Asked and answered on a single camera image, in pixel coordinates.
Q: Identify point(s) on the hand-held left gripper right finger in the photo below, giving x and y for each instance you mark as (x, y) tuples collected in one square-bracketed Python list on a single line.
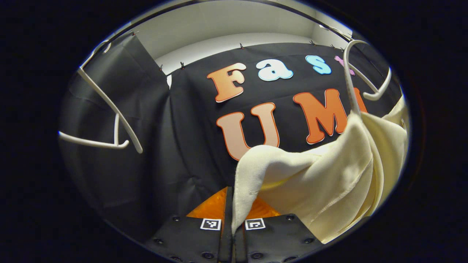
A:
[(278, 237)]

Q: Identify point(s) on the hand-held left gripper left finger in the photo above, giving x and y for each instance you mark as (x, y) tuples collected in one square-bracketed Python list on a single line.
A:
[(228, 208)]

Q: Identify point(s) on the white plastic hanger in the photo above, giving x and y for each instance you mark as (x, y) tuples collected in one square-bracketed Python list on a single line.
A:
[(350, 91), (116, 128)]

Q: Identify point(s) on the cream button shirt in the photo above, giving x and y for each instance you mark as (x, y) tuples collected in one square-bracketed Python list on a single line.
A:
[(329, 171)]

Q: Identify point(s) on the black clothes rack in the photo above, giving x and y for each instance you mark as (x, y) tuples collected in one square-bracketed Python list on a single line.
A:
[(310, 14)]

